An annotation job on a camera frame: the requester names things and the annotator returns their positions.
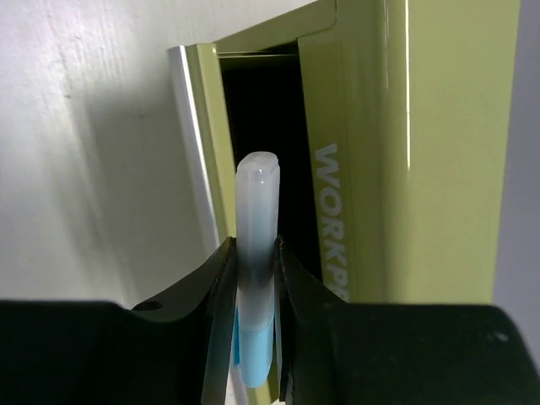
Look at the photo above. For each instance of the green metal drawer chest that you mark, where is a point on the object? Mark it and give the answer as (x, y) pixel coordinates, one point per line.
(407, 106)

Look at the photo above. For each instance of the blue highlighter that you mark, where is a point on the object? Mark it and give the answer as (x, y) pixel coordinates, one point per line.
(256, 209)

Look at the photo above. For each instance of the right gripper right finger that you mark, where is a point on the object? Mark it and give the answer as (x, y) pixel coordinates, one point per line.
(335, 352)

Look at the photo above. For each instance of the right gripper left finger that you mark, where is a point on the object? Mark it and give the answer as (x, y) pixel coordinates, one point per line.
(173, 348)

